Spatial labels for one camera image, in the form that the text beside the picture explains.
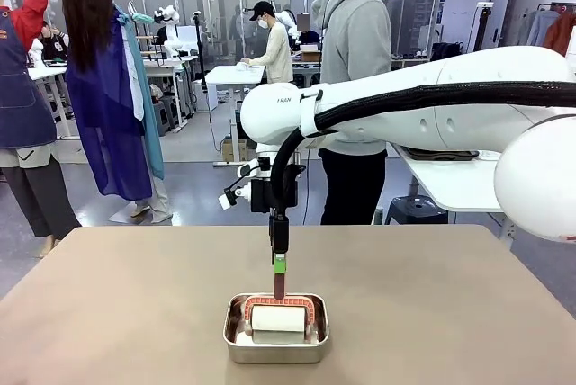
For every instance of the white side table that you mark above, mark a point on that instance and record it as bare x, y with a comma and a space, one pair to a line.
450, 178

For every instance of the orange hanging jacket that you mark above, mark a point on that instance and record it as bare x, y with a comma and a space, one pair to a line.
562, 29

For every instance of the long-haired woman blue apron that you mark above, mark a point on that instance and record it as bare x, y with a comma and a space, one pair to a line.
108, 110

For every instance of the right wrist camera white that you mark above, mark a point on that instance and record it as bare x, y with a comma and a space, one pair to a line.
226, 202

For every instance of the seated person dark top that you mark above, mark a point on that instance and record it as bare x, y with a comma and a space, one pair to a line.
308, 36

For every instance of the white background work table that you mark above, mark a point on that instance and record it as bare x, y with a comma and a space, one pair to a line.
225, 74

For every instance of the person in grey hoodie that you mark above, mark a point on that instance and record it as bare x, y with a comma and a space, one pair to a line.
355, 43

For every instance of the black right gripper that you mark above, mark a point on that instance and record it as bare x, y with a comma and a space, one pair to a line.
261, 196

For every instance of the black tripod stand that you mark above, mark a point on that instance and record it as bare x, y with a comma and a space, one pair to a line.
482, 29

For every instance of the black bag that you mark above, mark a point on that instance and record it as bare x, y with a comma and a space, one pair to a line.
445, 52

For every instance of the grey hanging shirt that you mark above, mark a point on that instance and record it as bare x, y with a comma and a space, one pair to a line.
540, 27

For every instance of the man black cap white mask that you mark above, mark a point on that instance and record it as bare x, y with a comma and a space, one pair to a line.
279, 56

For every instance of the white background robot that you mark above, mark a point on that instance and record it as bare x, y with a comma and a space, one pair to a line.
170, 38

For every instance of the rectangular metal tray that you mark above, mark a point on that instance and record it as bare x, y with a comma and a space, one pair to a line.
274, 353

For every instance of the dark brown tray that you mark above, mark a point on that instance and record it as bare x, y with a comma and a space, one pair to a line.
441, 156

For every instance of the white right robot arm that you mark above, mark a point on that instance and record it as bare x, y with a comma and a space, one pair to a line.
535, 187

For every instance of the cardboard box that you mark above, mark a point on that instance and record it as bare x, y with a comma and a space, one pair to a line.
311, 53

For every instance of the white door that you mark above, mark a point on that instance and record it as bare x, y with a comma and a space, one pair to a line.
501, 16

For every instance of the person with red sleeves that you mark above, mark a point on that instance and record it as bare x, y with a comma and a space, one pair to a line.
18, 101

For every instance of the blue-grey metal stool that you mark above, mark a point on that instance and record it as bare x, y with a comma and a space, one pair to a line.
416, 209

